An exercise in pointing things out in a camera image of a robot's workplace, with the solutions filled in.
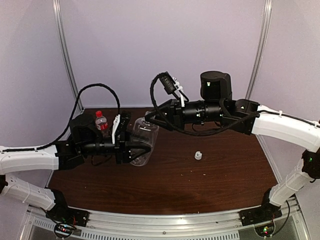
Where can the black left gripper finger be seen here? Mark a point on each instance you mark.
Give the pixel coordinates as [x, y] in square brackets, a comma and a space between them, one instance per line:
[131, 137]
[140, 152]

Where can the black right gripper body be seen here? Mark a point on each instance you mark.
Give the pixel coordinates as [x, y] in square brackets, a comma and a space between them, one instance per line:
[176, 114]

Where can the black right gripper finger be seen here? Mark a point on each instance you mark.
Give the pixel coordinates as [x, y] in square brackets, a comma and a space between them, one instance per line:
[165, 107]
[156, 119]

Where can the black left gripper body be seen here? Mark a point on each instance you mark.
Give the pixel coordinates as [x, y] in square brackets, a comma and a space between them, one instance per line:
[120, 149]

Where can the clear plastic bottle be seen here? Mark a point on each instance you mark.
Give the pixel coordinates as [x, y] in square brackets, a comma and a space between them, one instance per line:
[145, 133]

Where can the red-label cola bottle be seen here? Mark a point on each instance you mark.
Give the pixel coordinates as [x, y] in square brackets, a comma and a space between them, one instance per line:
[101, 123]

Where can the white bottle cap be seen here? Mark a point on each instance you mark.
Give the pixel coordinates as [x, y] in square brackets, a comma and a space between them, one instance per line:
[198, 155]

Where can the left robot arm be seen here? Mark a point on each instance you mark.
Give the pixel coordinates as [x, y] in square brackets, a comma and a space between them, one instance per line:
[85, 140]

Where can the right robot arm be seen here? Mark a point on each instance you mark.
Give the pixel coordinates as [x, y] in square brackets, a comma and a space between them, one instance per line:
[242, 116]

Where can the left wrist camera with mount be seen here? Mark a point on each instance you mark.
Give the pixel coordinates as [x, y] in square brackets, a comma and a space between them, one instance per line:
[119, 128]

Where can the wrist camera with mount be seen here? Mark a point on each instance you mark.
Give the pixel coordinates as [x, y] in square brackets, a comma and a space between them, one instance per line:
[119, 128]
[173, 87]

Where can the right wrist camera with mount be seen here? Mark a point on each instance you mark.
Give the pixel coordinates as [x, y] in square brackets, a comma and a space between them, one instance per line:
[173, 87]

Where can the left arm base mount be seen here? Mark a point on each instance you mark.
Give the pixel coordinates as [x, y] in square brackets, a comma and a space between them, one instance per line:
[65, 218]

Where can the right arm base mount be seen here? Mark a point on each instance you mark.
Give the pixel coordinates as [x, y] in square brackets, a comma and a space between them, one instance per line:
[262, 217]

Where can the right aluminium frame post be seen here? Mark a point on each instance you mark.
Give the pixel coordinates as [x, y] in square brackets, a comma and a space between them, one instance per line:
[263, 36]

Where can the aluminium frame post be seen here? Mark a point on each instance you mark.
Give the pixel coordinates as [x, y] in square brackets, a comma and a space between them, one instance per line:
[263, 36]
[64, 47]

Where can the left aluminium frame post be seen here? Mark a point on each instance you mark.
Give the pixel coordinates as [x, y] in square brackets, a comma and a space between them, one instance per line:
[64, 47]

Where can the front aluminium rail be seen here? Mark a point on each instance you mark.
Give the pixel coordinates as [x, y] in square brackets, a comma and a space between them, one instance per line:
[221, 225]

